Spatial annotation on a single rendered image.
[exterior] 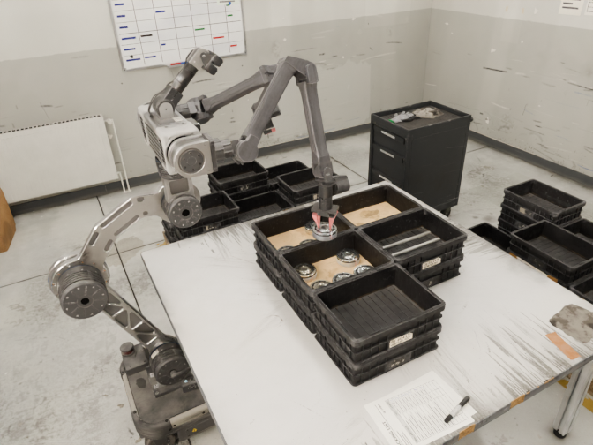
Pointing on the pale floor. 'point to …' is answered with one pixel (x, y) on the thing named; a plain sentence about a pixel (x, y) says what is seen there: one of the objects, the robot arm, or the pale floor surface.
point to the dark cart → (421, 154)
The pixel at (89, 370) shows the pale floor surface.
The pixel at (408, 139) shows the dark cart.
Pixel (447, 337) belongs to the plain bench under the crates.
